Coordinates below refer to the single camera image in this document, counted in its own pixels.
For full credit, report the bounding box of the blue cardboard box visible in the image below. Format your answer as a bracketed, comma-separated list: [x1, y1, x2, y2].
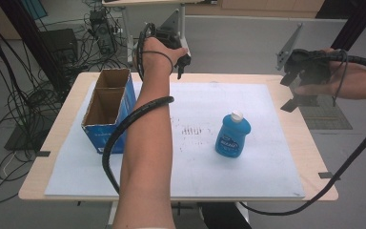
[81, 68, 137, 156]

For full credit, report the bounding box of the computer tower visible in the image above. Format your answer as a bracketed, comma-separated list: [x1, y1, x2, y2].
[89, 9, 117, 55]

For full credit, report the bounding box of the blue detergent bottle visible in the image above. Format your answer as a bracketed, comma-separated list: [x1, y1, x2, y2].
[214, 110, 252, 159]

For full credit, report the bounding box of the teal panel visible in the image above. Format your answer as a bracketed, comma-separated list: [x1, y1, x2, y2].
[20, 0, 49, 20]

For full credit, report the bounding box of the white background desk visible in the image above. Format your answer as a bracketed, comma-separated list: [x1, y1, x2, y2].
[101, 0, 218, 65]

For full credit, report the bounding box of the thin black right wrist cord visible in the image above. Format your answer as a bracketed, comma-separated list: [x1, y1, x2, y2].
[332, 51, 350, 108]

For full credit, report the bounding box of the white table leg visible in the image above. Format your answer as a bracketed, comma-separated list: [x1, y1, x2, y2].
[107, 200, 122, 227]

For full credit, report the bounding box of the thin black left wrist cord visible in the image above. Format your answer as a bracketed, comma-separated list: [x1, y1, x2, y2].
[141, 50, 174, 74]

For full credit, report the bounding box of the black metal stand pole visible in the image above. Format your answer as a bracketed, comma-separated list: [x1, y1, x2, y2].
[0, 0, 71, 96]

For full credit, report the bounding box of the wooden cabinet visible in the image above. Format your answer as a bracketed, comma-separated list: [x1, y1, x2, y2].
[185, 0, 325, 18]

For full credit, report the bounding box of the tangle of black floor cables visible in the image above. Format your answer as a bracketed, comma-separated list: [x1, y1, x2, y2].
[0, 0, 132, 204]

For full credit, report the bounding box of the black stand base plate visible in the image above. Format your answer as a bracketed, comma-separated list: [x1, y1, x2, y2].
[4, 122, 51, 152]

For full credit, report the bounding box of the thin black wrist cord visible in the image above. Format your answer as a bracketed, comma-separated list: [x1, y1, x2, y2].
[141, 50, 174, 74]
[332, 51, 350, 108]

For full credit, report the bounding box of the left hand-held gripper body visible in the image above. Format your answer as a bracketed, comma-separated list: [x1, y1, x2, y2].
[153, 9, 186, 51]

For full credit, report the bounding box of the person's left hand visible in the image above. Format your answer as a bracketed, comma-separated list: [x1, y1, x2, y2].
[134, 36, 189, 77]

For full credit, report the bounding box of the person's right black trouser leg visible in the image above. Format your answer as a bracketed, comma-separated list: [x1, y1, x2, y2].
[198, 202, 252, 229]

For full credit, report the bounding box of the black metal stand with base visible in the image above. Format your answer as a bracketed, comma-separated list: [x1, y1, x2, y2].
[295, 0, 366, 108]

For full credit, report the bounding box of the black equipment box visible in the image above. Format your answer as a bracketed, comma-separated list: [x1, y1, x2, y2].
[39, 28, 79, 65]

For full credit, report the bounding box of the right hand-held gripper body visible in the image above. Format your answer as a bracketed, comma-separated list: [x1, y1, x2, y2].
[275, 22, 335, 86]

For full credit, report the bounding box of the person's right hand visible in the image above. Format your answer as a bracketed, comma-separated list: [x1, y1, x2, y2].
[294, 47, 366, 100]

